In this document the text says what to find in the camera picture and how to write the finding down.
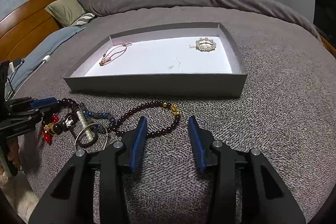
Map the black cable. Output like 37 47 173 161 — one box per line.
7 57 25 90

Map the person's left forearm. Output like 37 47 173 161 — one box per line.
0 170 40 215

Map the grey patterned bedspread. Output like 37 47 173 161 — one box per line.
12 4 334 224

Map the pearl hair clip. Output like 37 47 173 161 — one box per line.
77 111 95 143

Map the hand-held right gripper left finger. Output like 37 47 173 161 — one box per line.
28 116 148 224

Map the person's left hand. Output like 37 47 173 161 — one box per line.
7 138 21 170

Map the black monitor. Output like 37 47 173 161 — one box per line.
314 0 336 41

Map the dark red bead bracelet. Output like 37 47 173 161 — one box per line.
108 101 182 138

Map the blue blanket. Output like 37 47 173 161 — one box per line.
5 27 87 94

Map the striped pillow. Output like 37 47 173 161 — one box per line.
71 13 95 27

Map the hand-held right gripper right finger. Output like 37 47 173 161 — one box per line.
188 116 307 224

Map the grey cardboard tray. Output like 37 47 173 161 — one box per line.
63 22 248 98

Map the black hair tie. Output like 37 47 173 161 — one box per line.
64 112 99 148

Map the wooden headboard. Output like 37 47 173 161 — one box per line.
0 0 105 63

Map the large black bead bracelet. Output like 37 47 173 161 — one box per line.
51 98 79 135

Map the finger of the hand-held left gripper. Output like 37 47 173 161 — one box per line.
6 97 58 110
8 103 63 122

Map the olive pillow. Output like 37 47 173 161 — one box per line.
45 0 99 28

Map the pink string bracelet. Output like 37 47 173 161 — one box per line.
99 42 132 66

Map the blue bead bracelet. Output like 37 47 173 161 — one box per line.
79 103 116 132

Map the red bead ornament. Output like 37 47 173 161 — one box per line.
41 114 59 145

